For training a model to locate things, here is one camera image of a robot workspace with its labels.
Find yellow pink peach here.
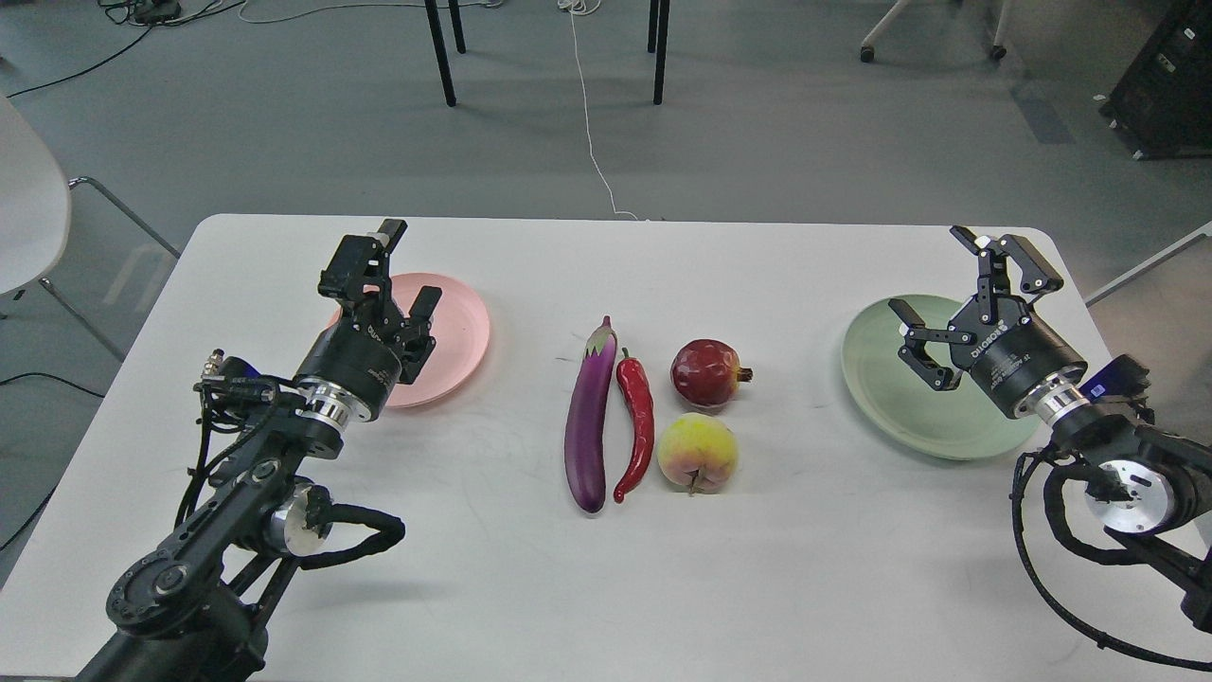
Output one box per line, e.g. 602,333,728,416
654,413,741,495

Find green plate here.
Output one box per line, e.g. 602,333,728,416
840,298,1042,462

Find pink plate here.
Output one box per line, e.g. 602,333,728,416
384,273,490,407

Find black equipment cabinet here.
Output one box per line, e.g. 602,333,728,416
1099,1,1211,160

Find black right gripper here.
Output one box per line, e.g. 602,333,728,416
887,225,1088,419

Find white floor cable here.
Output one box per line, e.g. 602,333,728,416
558,0,652,222

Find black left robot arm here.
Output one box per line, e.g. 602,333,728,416
78,219,442,681

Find white chair left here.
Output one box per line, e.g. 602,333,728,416
1,99,181,362

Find red pomegranate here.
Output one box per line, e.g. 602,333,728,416
669,338,754,409

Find purple eggplant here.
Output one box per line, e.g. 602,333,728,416
564,315,618,514

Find black table legs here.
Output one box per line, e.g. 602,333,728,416
421,1,671,107

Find black floor cables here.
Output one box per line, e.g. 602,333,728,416
0,0,248,101

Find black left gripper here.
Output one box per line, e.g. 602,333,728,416
295,219,444,424

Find white rolling chair base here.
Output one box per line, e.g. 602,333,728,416
859,0,1008,64

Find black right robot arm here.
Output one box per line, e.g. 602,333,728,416
888,225,1211,674

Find red chili pepper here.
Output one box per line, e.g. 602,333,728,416
612,346,654,504

